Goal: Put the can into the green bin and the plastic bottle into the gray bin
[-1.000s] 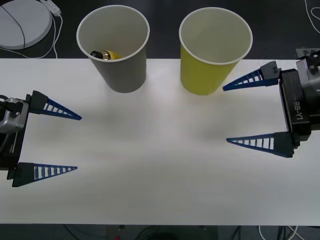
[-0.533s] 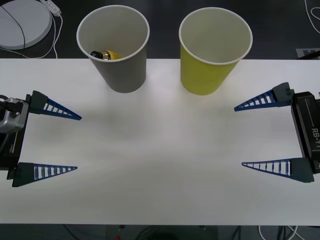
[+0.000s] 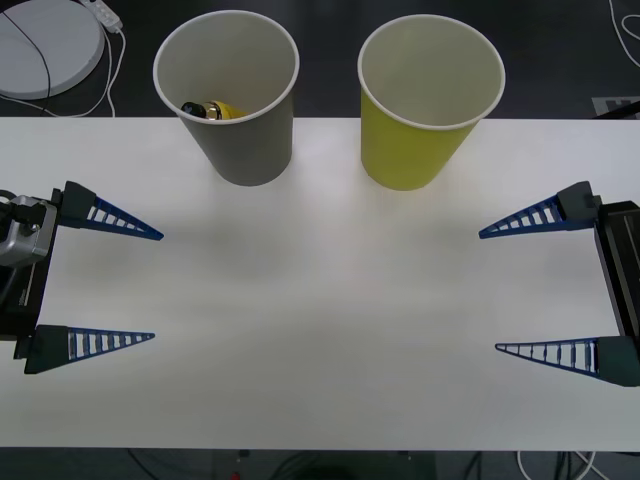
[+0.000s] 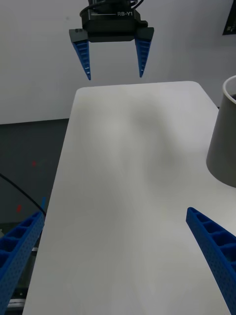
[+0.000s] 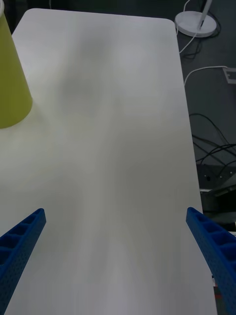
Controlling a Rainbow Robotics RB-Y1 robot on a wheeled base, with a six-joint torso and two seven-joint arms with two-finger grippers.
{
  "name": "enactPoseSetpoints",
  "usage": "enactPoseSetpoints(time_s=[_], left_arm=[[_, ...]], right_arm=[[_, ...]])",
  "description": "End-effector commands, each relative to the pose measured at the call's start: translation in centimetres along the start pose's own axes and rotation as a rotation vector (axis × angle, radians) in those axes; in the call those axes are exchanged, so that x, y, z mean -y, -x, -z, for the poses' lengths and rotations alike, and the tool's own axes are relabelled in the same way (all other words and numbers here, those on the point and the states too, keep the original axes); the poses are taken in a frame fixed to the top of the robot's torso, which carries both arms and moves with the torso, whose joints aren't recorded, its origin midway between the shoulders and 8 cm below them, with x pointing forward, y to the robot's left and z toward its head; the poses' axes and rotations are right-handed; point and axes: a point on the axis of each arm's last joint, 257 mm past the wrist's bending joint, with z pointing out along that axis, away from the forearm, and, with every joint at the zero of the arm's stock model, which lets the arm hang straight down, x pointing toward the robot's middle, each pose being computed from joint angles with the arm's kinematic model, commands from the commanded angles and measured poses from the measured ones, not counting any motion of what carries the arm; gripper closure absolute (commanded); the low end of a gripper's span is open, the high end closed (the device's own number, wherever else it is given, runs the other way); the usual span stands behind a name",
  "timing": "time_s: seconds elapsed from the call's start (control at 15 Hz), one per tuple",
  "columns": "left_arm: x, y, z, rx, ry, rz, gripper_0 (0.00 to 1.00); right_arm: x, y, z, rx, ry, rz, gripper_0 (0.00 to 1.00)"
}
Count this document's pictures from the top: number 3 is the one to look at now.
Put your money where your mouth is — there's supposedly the grey floor marker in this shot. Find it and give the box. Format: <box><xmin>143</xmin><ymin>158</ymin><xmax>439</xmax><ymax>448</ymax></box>
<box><xmin>592</xmin><ymin>93</ymin><xmax>640</xmax><ymax>120</ymax></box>

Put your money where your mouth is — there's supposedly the white round stand base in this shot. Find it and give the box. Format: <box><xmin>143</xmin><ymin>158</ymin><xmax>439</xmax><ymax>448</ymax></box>
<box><xmin>0</xmin><ymin>0</ymin><xmax>106</xmax><ymax>100</ymax></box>

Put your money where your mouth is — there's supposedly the white power strip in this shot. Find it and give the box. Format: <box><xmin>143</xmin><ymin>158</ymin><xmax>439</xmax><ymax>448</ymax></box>
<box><xmin>82</xmin><ymin>0</ymin><xmax>124</xmax><ymax>32</ymax></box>

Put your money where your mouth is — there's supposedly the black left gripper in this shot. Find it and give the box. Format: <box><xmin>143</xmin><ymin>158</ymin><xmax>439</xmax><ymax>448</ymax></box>
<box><xmin>0</xmin><ymin>180</ymin><xmax>165</xmax><ymax>376</ymax></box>

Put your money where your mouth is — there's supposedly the yellow-green plastic bin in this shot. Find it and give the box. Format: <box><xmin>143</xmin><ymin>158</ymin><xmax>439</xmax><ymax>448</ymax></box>
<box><xmin>357</xmin><ymin>13</ymin><xmax>507</xmax><ymax>191</ymax></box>

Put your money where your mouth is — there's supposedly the grey plastic bin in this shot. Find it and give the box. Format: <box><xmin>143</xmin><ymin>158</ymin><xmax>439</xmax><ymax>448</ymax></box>
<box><xmin>152</xmin><ymin>12</ymin><xmax>301</xmax><ymax>188</ymax></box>

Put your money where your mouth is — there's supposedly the thin black cable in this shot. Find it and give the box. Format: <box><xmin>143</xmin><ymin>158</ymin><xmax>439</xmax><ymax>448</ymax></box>
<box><xmin>0</xmin><ymin>9</ymin><xmax>54</xmax><ymax>119</ymax></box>

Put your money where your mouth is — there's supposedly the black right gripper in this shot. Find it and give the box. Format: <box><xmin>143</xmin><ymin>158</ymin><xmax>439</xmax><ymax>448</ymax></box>
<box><xmin>478</xmin><ymin>180</ymin><xmax>640</xmax><ymax>389</ymax></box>

